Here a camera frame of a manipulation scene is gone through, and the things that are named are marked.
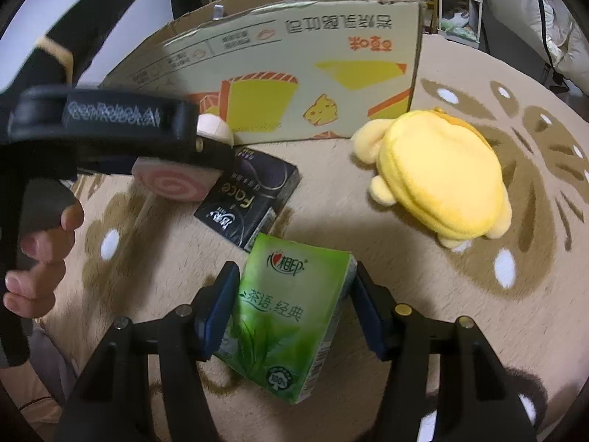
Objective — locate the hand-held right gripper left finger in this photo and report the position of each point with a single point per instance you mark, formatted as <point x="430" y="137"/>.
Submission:
<point x="221" y="313"/>

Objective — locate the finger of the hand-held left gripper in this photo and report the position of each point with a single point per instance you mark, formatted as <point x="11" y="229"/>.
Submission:
<point x="214" y="154"/>
<point x="108" y="165"/>

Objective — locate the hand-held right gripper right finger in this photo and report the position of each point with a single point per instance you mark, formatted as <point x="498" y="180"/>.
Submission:
<point x="370" y="317"/>

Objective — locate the pink swiss roll plush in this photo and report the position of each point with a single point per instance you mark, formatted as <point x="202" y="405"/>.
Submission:
<point x="175" y="186"/>

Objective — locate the green tissue pack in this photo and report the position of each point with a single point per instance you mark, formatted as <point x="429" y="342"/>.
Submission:
<point x="285" y="313"/>

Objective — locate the printed cardboard box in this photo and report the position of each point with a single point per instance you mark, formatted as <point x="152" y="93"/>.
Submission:
<point x="276" y="55"/>

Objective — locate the person's left hand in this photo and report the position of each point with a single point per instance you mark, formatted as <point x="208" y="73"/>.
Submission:
<point x="43" y="244"/>

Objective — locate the black tissue pack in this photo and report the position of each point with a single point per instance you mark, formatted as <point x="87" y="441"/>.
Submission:
<point x="248" y="198"/>

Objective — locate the black cloth with tan band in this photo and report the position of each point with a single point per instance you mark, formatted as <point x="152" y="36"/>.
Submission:
<point x="92" y="14"/>

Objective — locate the beige patterned blanket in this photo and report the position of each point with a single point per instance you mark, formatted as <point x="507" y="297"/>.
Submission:
<point x="331" y="184"/>

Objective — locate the yellow plush toy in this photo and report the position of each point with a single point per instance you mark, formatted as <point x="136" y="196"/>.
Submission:
<point x="441" y="179"/>

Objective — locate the person's pink clothing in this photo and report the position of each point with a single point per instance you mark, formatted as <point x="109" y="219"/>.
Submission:
<point x="37" y="377"/>

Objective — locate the white plush toy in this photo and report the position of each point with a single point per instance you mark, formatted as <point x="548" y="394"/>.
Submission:
<point x="453" y="20"/>

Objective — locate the white metal cart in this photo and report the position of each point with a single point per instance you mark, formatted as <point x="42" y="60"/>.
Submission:
<point x="478" y="14"/>

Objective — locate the white folded duvet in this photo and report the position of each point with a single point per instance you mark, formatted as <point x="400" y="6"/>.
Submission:
<point x="515" y="9"/>

